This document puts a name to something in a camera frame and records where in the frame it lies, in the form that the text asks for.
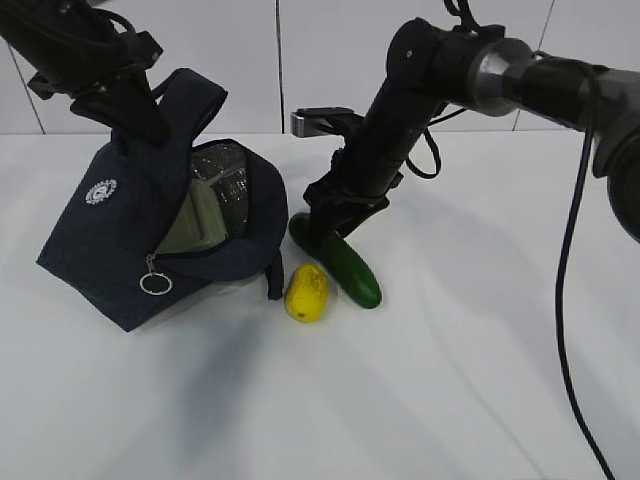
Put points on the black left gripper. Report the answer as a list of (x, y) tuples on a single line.
[(105, 78)]

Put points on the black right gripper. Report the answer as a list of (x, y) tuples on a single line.
[(330, 200)]

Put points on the green cucumber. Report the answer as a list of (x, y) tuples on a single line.
[(341, 261)]

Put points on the yellow lemon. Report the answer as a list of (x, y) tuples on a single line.
[(307, 294)]

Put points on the navy blue lunch bag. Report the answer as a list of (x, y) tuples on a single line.
[(104, 243)]

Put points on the green lid glass food container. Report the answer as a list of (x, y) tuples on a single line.
[(199, 224)]

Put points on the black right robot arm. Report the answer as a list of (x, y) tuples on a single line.
[(429, 69)]

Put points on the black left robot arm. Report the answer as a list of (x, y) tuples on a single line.
[(76, 17)]

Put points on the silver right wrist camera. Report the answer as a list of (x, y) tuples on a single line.
[(322, 121)]

